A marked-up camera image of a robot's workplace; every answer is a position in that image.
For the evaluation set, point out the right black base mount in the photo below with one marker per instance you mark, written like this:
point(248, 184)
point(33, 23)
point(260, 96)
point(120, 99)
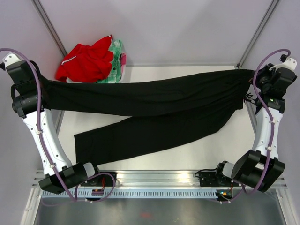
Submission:
point(214, 177)

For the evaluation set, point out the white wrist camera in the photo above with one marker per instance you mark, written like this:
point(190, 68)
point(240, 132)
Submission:
point(8, 60)
point(289, 63)

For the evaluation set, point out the green white patterned garment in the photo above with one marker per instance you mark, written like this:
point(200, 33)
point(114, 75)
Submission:
point(115, 75)

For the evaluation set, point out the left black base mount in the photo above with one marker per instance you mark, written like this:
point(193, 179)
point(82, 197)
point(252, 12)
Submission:
point(100, 181)

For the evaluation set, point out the aluminium mounting rail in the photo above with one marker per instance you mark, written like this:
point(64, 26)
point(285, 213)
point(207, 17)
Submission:
point(157, 179)

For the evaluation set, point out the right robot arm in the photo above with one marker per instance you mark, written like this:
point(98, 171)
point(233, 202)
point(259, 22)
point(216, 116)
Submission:
point(260, 167)

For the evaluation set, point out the pink white garment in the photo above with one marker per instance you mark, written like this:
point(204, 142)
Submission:
point(123, 59)

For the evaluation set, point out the white laundry basket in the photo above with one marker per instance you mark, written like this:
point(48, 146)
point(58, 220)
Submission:
point(123, 75)

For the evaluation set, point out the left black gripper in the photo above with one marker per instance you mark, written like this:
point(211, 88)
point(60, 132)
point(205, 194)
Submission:
point(38, 74)

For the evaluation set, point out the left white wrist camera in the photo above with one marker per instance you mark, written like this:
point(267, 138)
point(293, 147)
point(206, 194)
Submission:
point(8, 60)

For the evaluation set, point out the black trousers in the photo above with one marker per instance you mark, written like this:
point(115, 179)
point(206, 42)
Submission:
point(158, 115)

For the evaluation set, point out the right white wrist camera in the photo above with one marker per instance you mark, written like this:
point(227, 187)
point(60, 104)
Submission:
point(289, 63)

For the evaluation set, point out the red garment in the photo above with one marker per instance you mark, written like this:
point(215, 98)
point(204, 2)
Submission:
point(87, 63)

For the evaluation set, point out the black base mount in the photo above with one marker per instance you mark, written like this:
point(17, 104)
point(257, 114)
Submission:
point(100, 181)
point(214, 177)

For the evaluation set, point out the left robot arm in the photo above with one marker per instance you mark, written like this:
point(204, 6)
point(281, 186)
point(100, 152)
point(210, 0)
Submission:
point(60, 173)

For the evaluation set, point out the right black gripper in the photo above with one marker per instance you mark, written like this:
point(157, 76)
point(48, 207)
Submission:
point(263, 71)

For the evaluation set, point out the white slotted cable duct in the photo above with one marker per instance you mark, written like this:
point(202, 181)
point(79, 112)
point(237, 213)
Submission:
point(148, 193)

